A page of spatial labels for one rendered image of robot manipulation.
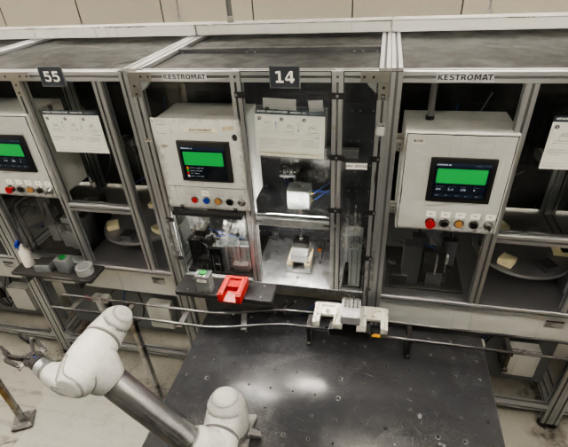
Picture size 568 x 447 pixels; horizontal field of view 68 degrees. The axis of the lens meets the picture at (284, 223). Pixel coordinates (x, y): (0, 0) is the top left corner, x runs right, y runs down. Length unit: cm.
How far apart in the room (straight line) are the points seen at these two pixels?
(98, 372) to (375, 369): 129
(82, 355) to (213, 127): 103
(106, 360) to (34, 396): 197
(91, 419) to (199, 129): 203
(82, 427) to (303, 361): 156
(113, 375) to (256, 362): 90
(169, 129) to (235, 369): 121
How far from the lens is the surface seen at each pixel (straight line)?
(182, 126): 195
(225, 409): 180
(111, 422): 310
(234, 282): 227
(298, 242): 231
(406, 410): 212
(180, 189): 211
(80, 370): 149
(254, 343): 232
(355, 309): 213
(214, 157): 192
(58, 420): 327
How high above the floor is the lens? 244
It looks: 34 degrees down
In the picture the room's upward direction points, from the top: 4 degrees counter-clockwise
